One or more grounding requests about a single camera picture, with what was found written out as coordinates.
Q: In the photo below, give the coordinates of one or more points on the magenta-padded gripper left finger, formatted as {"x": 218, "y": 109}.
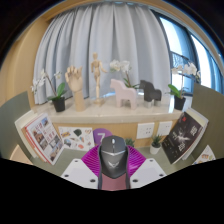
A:
{"x": 78, "y": 171}

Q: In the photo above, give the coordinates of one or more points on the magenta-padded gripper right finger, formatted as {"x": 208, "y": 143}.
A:
{"x": 148, "y": 171}

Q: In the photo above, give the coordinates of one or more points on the grey computer mouse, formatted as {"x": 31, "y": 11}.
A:
{"x": 113, "y": 156}

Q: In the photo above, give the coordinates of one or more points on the small succulent in white pot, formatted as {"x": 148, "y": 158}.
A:
{"x": 130, "y": 142}
{"x": 155, "y": 148}

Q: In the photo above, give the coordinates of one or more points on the white sticker sheet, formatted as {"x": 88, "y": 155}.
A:
{"x": 75, "y": 138}

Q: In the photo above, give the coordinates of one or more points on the round purple sticker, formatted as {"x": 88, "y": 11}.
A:
{"x": 99, "y": 136}

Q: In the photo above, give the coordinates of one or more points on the red and white magazine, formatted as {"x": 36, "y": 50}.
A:
{"x": 45, "y": 138}

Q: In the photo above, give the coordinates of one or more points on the black book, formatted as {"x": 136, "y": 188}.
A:
{"x": 181, "y": 138}

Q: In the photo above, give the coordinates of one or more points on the food sticker sheet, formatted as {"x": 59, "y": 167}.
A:
{"x": 205, "y": 156}

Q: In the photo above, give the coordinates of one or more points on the white stone ledge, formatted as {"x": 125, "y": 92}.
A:
{"x": 106, "y": 115}

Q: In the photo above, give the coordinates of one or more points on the white orchid in black pot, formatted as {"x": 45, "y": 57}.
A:
{"x": 120, "y": 66}
{"x": 179, "y": 102}
{"x": 59, "y": 104}

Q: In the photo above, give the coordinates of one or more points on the black horse figurine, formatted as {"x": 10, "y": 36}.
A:
{"x": 151, "y": 93}

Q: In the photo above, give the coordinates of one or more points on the pink horse figurine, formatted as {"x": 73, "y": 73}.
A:
{"x": 125, "y": 93}

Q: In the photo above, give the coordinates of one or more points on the wooden hand model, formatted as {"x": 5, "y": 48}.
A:
{"x": 76, "y": 86}

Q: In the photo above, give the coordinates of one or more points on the wooden artist mannequin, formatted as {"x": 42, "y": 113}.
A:
{"x": 97, "y": 71}

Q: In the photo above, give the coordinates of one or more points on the grey curtain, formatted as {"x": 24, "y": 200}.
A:
{"x": 100, "y": 33}

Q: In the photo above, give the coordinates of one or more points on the white wall socket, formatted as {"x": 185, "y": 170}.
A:
{"x": 164, "y": 128}
{"x": 145, "y": 130}

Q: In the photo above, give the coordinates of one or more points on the window with dark frame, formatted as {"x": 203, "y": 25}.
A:
{"x": 180, "y": 43}

